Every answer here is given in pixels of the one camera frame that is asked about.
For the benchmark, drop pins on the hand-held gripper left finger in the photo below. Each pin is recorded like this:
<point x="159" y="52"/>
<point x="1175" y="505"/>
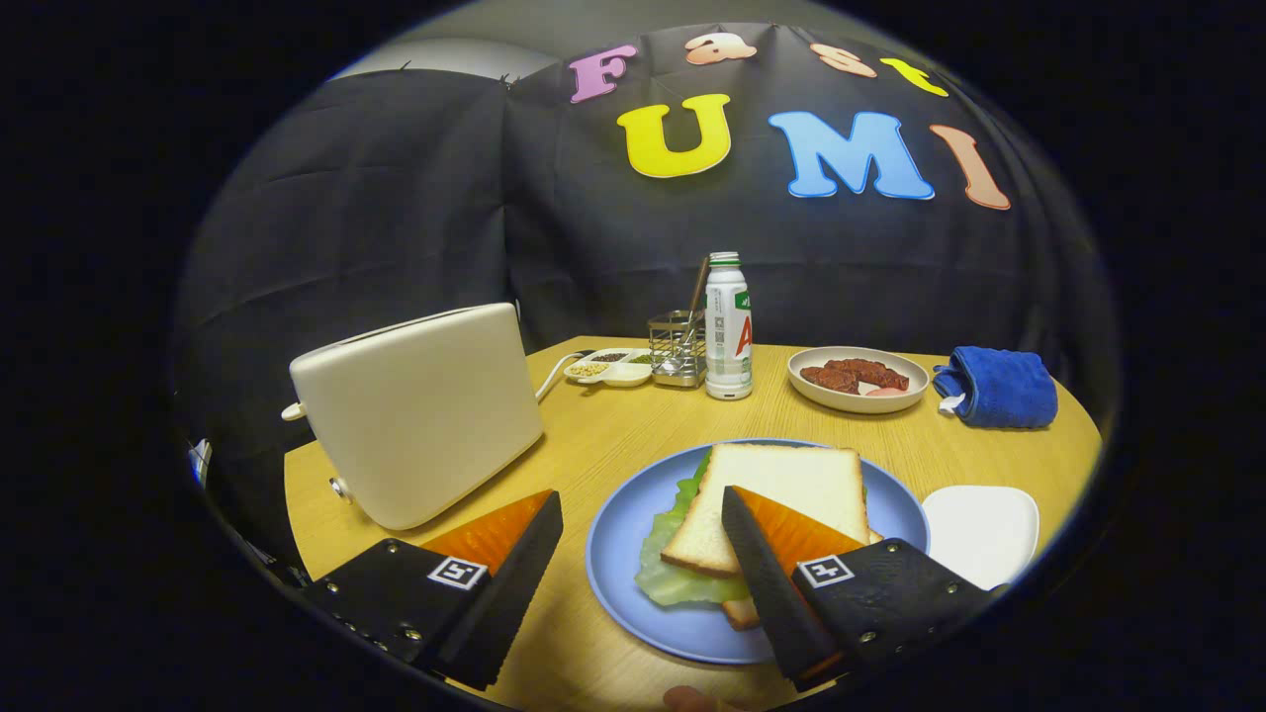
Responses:
<point x="514" y="583"/>

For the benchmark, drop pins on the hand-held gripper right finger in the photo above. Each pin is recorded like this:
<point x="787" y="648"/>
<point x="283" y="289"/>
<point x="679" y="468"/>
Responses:
<point x="771" y="583"/>

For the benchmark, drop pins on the green lettuce leaf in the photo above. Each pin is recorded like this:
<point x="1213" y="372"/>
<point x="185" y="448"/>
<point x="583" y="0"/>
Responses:
<point x="673" y="578"/>

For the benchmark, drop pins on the white bread slice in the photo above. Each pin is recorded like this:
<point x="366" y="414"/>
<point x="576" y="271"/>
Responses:
<point x="740" y="613"/>
<point x="781" y="475"/>

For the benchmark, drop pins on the blue round plate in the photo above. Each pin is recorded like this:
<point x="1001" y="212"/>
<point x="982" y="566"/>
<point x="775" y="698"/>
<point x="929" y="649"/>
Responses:
<point x="613" y="554"/>

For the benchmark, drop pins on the beige oval plate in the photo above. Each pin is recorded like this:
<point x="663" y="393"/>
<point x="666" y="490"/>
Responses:
<point x="821" y="398"/>

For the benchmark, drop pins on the cream toaster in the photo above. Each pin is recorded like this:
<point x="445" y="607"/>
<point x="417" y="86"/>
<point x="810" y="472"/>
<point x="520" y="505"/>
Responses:
<point x="415" y="415"/>

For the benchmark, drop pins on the dark red meat piece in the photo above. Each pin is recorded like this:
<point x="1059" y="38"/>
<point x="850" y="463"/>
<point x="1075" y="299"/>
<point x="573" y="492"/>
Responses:
<point x="831" y="379"/>
<point x="875" y="373"/>

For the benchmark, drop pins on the white square plate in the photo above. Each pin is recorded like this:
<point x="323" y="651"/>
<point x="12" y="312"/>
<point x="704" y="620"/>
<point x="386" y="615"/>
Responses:
<point x="979" y="534"/>

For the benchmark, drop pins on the pink ham slice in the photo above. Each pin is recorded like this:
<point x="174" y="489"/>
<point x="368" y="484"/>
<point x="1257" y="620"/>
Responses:
<point x="885" y="392"/>

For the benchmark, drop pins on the white sectioned condiment dish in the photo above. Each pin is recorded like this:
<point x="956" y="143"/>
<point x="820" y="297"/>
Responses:
<point x="618" y="374"/>

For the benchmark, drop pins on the white drink bottle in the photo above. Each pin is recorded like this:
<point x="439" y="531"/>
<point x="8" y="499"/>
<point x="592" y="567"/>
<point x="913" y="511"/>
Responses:
<point x="727" y="336"/>

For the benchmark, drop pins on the metal mesh utensil holder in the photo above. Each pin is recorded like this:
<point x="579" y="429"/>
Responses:
<point x="678" y="346"/>

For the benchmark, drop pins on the brown chopstick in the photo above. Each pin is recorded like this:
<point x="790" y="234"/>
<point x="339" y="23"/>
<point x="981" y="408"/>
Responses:
<point x="697" y="292"/>

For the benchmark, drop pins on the blue folded towel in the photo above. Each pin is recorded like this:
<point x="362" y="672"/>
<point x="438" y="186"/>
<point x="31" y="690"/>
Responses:
<point x="999" y="386"/>

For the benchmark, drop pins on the black backdrop cloth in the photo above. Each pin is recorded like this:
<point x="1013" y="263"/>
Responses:
<point x="396" y="227"/>

